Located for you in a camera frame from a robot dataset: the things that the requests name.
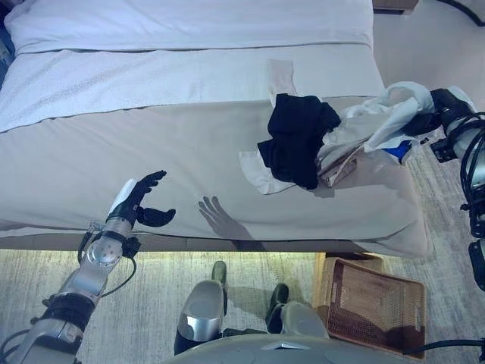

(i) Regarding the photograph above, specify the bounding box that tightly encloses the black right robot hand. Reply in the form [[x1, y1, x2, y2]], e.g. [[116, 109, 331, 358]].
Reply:
[[408, 86, 477, 137]]

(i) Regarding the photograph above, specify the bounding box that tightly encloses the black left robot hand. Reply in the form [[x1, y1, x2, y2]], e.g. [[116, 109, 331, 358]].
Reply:
[[105, 170, 177, 228]]

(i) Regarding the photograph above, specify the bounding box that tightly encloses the white shirt with blue tag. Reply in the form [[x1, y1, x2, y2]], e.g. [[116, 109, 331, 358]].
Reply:
[[315, 81, 433, 179]]

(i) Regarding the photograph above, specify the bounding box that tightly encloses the cream printed garment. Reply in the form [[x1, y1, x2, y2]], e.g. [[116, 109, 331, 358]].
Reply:
[[317, 150, 361, 190]]

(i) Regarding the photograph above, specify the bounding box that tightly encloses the pale beige garment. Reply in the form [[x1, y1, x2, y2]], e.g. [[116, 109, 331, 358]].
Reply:
[[237, 58, 324, 196]]

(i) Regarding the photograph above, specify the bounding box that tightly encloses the black garment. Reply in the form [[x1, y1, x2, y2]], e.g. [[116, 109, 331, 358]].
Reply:
[[256, 93, 343, 191]]

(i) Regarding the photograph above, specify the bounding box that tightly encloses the bed with beige cover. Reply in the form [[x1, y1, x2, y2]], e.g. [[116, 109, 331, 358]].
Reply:
[[0, 94, 436, 259]]

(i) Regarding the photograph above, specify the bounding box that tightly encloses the white bed sheet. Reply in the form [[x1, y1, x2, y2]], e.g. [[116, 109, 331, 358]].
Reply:
[[0, 40, 386, 134]]

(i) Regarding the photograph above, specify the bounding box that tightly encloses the brown wicker basket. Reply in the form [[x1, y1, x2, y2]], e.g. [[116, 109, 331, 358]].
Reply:
[[313, 256, 428, 361]]

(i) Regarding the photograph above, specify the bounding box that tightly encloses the grey striped rug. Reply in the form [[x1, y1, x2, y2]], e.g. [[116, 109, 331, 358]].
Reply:
[[0, 143, 485, 364]]

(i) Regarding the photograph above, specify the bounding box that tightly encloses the brown wooden nightstand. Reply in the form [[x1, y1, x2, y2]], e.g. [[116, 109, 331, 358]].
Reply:
[[373, 0, 422, 16]]

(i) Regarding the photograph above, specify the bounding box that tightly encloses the silver left robot leg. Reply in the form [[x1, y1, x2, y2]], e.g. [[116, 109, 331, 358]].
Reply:
[[173, 260, 229, 356]]

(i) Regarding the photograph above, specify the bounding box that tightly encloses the silver robot leg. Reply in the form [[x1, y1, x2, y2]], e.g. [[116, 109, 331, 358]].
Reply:
[[266, 282, 331, 341], [173, 260, 229, 356]]

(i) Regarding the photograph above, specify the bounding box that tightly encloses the white duvet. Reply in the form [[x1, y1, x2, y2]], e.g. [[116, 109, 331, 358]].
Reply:
[[3, 0, 375, 55]]

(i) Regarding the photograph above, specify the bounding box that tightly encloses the silver right robot leg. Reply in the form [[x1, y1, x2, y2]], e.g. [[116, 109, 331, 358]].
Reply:
[[266, 282, 331, 341]]

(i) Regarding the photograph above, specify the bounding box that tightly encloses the grey robot torso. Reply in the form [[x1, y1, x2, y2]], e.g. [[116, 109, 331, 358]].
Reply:
[[158, 332, 418, 364]]

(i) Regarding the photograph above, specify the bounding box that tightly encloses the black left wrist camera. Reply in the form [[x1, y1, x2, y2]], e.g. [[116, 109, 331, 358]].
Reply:
[[123, 237, 144, 256]]

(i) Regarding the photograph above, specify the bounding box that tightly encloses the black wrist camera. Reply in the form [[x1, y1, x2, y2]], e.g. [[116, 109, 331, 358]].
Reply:
[[430, 138, 456, 164], [123, 237, 144, 256]]

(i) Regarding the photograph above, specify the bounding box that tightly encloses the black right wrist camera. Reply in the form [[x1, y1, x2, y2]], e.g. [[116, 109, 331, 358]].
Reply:
[[430, 138, 456, 164]]

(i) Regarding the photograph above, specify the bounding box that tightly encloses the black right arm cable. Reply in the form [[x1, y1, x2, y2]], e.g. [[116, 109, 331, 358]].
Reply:
[[445, 111, 485, 213]]

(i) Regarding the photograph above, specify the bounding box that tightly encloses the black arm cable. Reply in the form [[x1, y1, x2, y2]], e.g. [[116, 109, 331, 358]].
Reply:
[[445, 111, 485, 213], [77, 231, 138, 299]]

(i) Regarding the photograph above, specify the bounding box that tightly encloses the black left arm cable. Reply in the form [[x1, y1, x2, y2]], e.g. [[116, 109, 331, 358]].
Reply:
[[77, 231, 138, 299]]

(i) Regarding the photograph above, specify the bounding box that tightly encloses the black curved floor rail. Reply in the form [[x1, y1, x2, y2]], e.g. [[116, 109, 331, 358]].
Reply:
[[446, 0, 485, 28]]

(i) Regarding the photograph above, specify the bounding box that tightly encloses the thin black strap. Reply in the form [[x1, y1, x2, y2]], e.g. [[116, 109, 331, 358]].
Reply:
[[401, 338, 485, 356]]

